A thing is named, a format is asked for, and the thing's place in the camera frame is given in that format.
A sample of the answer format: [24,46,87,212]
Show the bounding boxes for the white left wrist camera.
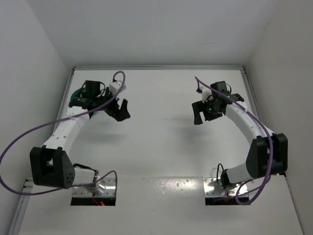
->
[109,81,126,95]

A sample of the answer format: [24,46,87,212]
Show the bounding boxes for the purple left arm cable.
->
[0,70,127,196]

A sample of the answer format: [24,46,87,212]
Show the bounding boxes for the metal base plate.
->
[203,178,249,198]
[72,178,116,198]

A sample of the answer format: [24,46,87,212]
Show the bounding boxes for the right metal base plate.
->
[203,178,249,198]

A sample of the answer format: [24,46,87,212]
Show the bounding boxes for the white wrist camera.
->
[196,86,212,103]
[109,81,126,95]

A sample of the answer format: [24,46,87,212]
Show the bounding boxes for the teal ribbed divided container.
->
[70,87,86,102]

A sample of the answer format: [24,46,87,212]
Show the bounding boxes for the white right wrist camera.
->
[196,86,212,103]

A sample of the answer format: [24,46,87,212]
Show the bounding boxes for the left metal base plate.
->
[72,178,116,198]

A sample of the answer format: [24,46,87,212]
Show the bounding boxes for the aluminium table frame rail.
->
[241,65,279,176]

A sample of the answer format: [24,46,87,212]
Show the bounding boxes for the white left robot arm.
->
[30,80,130,189]

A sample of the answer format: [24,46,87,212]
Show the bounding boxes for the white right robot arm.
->
[192,81,288,188]

